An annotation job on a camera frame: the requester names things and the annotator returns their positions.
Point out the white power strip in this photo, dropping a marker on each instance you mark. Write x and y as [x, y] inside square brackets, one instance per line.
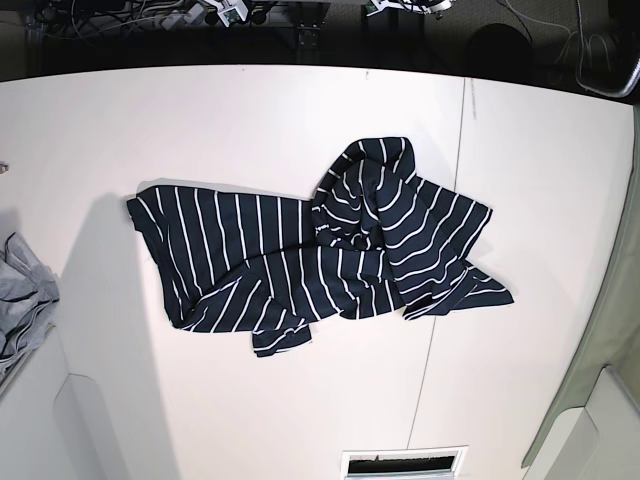
[193, 15]

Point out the grey crumpled cloth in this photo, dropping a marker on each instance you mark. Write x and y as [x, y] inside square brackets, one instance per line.
[29, 295]

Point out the navy white striped t-shirt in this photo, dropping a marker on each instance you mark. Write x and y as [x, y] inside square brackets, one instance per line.
[375, 238]

